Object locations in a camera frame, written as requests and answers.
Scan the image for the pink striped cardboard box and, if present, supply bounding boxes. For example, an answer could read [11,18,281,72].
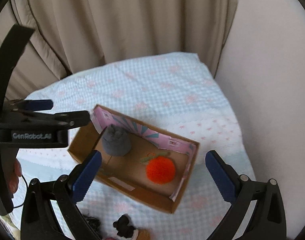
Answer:
[68,105,200,213]

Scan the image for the brown plush toy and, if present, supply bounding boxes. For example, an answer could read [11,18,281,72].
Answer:
[131,229,150,240]

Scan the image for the orange fuzzy pompom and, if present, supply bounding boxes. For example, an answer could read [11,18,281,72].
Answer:
[140,152,176,185]

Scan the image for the grey fuzzy pompom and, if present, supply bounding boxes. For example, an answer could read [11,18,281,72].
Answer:
[101,124,131,157]

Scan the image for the person's left hand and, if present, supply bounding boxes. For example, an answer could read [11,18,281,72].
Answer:
[8,159,22,194]

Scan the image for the black cable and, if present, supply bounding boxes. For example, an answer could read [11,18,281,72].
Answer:
[12,174,29,209]

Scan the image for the beige curtain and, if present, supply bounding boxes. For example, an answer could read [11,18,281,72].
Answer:
[0,0,238,100]

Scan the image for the light blue checkered blanket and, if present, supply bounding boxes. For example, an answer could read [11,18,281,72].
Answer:
[27,53,255,239]

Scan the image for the black fabric piece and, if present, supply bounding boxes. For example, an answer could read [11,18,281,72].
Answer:
[113,215,136,238]

